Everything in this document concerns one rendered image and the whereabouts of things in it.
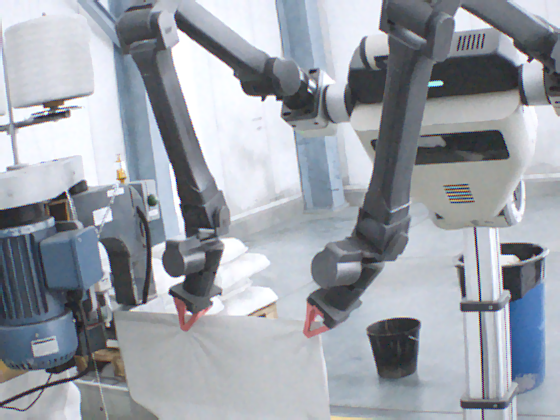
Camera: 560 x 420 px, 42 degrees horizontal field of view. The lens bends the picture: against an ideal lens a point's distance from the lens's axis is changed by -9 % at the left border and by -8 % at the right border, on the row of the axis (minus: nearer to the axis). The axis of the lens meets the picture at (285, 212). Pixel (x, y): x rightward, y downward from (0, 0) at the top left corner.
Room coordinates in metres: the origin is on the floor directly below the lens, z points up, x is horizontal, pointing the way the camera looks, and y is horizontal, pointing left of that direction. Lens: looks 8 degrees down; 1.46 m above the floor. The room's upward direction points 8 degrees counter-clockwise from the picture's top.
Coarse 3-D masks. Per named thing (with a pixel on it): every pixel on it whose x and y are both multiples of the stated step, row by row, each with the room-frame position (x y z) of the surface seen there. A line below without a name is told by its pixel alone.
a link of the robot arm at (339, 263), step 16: (336, 240) 1.22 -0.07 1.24; (352, 240) 1.24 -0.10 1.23; (368, 240) 1.26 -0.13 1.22; (400, 240) 1.21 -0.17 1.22; (320, 256) 1.21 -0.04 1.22; (336, 256) 1.19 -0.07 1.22; (352, 256) 1.20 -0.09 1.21; (368, 256) 1.22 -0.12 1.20; (384, 256) 1.22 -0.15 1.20; (320, 272) 1.21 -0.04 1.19; (336, 272) 1.18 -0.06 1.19; (352, 272) 1.21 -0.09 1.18
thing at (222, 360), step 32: (128, 320) 1.57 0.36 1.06; (160, 320) 1.52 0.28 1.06; (224, 320) 1.43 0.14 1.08; (256, 320) 1.39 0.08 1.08; (288, 320) 1.36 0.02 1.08; (128, 352) 1.57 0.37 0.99; (160, 352) 1.53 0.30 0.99; (192, 352) 1.49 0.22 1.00; (224, 352) 1.44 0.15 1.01; (256, 352) 1.39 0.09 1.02; (288, 352) 1.36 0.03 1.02; (320, 352) 1.33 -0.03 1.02; (128, 384) 1.58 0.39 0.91; (160, 384) 1.54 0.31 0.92; (192, 384) 1.50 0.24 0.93; (224, 384) 1.45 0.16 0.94; (256, 384) 1.40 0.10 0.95; (288, 384) 1.37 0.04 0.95; (320, 384) 1.33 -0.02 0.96; (160, 416) 1.52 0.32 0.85; (192, 416) 1.48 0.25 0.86; (224, 416) 1.44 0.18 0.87; (256, 416) 1.40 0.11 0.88; (288, 416) 1.37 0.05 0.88; (320, 416) 1.34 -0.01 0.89
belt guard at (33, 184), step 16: (64, 160) 1.42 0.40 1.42; (80, 160) 1.61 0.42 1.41; (0, 176) 1.20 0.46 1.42; (16, 176) 1.17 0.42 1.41; (32, 176) 1.19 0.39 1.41; (48, 176) 1.23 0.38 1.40; (64, 176) 1.36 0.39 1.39; (80, 176) 1.58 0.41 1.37; (0, 192) 1.16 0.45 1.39; (16, 192) 1.17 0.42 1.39; (32, 192) 1.19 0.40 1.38; (48, 192) 1.22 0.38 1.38; (0, 208) 1.16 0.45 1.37
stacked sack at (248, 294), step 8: (248, 288) 5.14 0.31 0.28; (256, 288) 5.13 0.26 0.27; (264, 288) 5.12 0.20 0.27; (240, 296) 4.97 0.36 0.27; (248, 296) 4.96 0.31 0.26; (256, 296) 4.97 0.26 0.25; (264, 296) 5.02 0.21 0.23; (272, 296) 5.09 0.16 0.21; (224, 304) 4.80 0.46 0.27; (232, 304) 4.79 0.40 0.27; (240, 304) 4.83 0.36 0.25; (248, 304) 4.87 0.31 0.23; (256, 304) 4.94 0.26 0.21; (264, 304) 5.02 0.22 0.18; (224, 312) 4.69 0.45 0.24; (232, 312) 4.72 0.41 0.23; (240, 312) 4.78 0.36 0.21; (248, 312) 4.86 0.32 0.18
